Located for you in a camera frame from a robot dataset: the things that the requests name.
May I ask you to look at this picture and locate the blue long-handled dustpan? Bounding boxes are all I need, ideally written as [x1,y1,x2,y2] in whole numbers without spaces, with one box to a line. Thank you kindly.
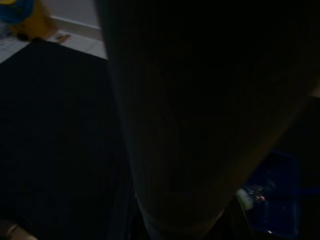
[243,149,302,238]

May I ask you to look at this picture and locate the white baseboard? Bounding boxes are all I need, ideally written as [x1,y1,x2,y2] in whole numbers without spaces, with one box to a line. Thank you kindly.
[48,14,105,39]

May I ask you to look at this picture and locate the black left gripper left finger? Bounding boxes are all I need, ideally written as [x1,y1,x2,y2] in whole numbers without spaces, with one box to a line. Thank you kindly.
[107,184,148,240]

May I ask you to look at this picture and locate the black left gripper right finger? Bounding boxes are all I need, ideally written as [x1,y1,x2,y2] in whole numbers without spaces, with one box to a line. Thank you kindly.
[223,197,256,240]

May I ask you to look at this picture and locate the yellow container with blue top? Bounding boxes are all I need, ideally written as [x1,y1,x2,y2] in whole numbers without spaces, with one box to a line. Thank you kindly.
[0,0,52,41]

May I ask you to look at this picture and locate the black floor mat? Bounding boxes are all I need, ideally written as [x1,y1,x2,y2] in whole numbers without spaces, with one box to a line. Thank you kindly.
[0,37,135,240]

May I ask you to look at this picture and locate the brown wooden broom stick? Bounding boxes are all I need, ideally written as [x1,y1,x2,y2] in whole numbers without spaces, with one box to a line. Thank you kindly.
[96,0,320,240]

